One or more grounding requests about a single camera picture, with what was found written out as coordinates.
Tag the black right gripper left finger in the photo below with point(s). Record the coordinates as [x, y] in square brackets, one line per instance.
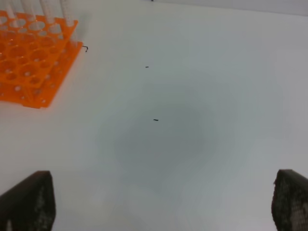
[29, 205]

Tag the row tube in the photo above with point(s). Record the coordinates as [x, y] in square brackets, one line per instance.
[69, 19]
[30, 15]
[49, 16]
[9, 8]

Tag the orange test tube rack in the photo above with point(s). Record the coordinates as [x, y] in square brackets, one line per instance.
[34, 61]

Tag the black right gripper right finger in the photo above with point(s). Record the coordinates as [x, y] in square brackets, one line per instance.
[289, 207]

